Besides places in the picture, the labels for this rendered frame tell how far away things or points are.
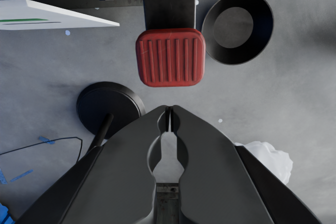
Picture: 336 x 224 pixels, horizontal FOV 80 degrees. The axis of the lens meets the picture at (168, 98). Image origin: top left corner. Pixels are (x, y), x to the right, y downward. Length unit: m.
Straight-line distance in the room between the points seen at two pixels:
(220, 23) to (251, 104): 0.47
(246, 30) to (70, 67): 0.87
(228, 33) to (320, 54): 0.46
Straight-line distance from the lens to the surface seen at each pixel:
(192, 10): 0.25
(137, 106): 1.10
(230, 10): 0.99
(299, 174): 1.69
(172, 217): 1.47
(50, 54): 1.16
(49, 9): 0.50
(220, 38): 1.00
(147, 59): 0.21
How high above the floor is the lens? 0.96
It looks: 61 degrees down
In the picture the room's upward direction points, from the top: 177 degrees counter-clockwise
